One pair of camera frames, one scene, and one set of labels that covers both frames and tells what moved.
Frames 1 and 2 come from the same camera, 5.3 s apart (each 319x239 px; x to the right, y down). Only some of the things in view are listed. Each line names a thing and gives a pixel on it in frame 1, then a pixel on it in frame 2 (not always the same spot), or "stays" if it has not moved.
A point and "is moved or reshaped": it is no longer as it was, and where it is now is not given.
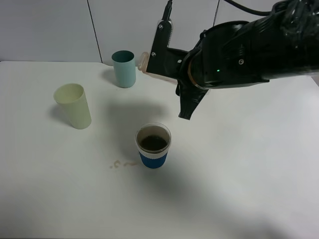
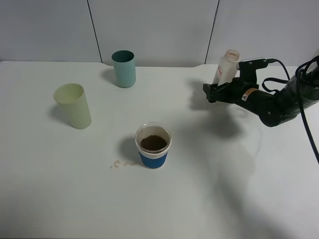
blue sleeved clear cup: [153, 140] stays
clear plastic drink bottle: [142, 67] is moved or reshaped
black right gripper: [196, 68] -> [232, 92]
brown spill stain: [125, 164] stays
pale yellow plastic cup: [73, 96] stays
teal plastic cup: [124, 64] stays
